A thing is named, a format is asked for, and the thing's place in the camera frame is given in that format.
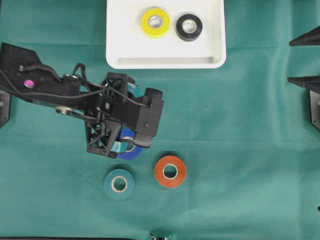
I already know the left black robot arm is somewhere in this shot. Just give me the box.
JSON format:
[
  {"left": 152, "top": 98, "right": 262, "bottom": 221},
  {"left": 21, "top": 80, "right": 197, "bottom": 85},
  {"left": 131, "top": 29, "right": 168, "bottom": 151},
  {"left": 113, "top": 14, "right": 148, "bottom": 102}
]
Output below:
[{"left": 0, "top": 43, "right": 143, "bottom": 158}]

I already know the blue tape roll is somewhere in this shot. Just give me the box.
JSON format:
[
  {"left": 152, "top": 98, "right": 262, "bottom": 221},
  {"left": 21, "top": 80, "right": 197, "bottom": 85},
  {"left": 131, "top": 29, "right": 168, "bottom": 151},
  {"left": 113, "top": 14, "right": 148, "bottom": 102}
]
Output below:
[{"left": 117, "top": 128, "right": 143, "bottom": 161}]

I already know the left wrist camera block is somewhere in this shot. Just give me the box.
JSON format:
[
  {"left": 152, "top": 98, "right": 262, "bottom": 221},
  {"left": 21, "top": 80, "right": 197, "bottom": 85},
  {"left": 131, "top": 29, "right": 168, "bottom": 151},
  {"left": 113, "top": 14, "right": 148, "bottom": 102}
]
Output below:
[{"left": 112, "top": 87, "right": 165, "bottom": 149}]

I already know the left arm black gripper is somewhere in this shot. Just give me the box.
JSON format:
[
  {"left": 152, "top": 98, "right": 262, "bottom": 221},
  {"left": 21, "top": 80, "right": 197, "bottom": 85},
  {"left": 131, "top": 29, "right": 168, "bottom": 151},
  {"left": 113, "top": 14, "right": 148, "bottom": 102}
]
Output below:
[{"left": 59, "top": 72, "right": 141, "bottom": 159}]

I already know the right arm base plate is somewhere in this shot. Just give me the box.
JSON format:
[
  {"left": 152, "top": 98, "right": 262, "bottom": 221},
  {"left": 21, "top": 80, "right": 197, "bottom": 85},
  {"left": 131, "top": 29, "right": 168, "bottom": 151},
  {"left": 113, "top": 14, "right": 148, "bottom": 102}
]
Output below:
[{"left": 309, "top": 90, "right": 320, "bottom": 130}]

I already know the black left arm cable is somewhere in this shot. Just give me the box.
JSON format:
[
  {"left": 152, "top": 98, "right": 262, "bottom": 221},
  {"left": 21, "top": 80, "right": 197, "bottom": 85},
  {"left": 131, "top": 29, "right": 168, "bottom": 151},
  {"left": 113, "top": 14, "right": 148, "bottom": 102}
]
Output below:
[{"left": 0, "top": 62, "right": 151, "bottom": 121}]

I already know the metal clamp at table edge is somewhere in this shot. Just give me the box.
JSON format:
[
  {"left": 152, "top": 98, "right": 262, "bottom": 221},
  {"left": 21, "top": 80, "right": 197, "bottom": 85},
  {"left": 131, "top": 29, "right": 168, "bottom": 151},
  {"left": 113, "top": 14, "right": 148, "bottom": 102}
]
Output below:
[{"left": 149, "top": 231, "right": 173, "bottom": 240}]

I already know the yellow tape roll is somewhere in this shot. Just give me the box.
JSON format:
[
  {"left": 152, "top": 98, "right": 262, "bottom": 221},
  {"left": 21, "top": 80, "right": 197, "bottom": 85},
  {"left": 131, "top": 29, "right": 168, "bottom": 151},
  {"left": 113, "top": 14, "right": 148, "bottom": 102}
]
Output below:
[{"left": 141, "top": 7, "right": 171, "bottom": 39}]

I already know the black tape roll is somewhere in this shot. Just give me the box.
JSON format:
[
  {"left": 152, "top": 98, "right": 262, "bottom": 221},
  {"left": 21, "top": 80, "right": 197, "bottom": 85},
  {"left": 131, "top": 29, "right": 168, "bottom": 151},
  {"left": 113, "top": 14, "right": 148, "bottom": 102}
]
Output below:
[{"left": 175, "top": 13, "right": 203, "bottom": 42}]

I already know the green table cloth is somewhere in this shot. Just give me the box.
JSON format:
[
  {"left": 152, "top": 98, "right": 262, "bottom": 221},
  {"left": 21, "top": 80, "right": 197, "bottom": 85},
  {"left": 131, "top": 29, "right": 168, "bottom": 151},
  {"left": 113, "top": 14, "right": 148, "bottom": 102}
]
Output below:
[{"left": 0, "top": 0, "right": 320, "bottom": 240}]

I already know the white plastic tray case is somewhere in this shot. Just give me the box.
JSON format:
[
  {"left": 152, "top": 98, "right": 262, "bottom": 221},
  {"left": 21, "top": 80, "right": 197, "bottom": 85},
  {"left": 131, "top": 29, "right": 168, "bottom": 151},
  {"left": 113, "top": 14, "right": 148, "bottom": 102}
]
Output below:
[{"left": 105, "top": 0, "right": 227, "bottom": 69}]

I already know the teal green tape roll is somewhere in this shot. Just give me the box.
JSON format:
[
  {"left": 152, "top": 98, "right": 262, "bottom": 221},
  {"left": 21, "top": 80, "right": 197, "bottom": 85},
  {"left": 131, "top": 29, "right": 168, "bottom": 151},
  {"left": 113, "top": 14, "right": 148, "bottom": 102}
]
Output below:
[{"left": 104, "top": 169, "right": 135, "bottom": 200}]

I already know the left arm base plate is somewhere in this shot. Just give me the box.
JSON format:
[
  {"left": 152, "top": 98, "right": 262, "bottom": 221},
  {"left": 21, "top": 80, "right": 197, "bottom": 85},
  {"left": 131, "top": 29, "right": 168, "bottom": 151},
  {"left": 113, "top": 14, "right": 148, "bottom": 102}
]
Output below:
[{"left": 0, "top": 90, "right": 11, "bottom": 128}]

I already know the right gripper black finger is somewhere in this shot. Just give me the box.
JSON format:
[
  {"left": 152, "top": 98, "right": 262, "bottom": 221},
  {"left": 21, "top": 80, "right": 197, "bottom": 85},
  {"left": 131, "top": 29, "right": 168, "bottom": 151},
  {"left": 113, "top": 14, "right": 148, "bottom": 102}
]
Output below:
[
  {"left": 289, "top": 26, "right": 320, "bottom": 47},
  {"left": 287, "top": 76, "right": 320, "bottom": 94}
]

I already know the orange tape roll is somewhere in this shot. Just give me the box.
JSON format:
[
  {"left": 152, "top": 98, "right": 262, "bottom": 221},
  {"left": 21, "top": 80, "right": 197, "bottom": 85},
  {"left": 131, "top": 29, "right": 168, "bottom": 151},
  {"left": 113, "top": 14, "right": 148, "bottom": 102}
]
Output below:
[{"left": 154, "top": 155, "right": 187, "bottom": 189}]

